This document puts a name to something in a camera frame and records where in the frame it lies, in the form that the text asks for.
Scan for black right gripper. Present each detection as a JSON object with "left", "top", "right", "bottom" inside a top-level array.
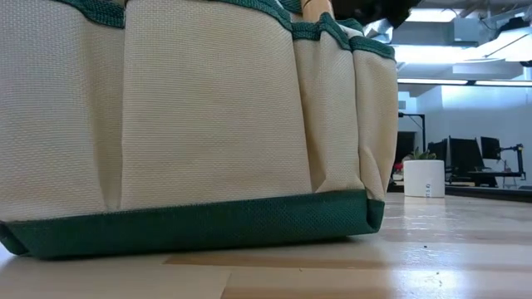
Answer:
[{"left": 332, "top": 0, "right": 421, "bottom": 29}]

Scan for beige green canvas gardening bag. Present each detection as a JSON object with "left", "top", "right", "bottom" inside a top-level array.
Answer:
[{"left": 0, "top": 0, "right": 399, "bottom": 261}]

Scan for black monitor on arm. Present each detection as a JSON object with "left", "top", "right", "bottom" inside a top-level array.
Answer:
[{"left": 480, "top": 135, "right": 502, "bottom": 161}]

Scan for long ceiling light strip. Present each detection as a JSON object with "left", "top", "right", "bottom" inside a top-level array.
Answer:
[{"left": 397, "top": 77, "right": 532, "bottom": 88}]

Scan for thin black floor stand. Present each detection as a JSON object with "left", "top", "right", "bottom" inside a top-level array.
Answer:
[{"left": 397, "top": 111, "right": 427, "bottom": 153}]

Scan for small green succulent plant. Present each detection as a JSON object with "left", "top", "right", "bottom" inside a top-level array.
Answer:
[{"left": 405, "top": 148, "right": 437, "bottom": 162}]

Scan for small black monitor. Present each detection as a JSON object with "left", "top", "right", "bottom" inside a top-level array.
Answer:
[{"left": 427, "top": 139, "right": 449, "bottom": 167}]

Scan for large black monitor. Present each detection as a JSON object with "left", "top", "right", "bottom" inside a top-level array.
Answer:
[{"left": 448, "top": 136, "right": 485, "bottom": 175}]

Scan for white cylindrical plant pot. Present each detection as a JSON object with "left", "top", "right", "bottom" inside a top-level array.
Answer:
[{"left": 402, "top": 159, "right": 446, "bottom": 199}]

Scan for dark office desk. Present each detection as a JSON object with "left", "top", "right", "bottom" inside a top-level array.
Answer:
[{"left": 467, "top": 170, "right": 527, "bottom": 188}]

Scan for dark long bench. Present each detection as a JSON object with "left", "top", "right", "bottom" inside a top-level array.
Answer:
[{"left": 387, "top": 182, "right": 532, "bottom": 203}]

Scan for silver spiral ceiling duct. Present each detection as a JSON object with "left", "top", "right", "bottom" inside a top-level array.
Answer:
[{"left": 363, "top": 18, "right": 394, "bottom": 42}]

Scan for grey rectangular ceiling duct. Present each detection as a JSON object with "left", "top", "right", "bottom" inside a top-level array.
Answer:
[{"left": 392, "top": 17, "right": 483, "bottom": 47}]

